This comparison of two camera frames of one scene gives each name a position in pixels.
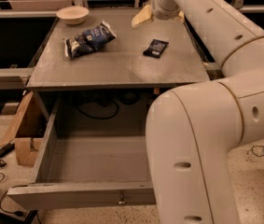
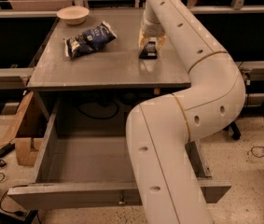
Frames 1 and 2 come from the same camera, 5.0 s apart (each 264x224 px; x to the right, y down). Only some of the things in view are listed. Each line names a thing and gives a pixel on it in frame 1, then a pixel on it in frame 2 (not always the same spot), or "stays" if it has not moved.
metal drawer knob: (121, 199) stays
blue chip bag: (89, 39) stays
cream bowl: (73, 14) stays
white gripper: (159, 12) -> (152, 29)
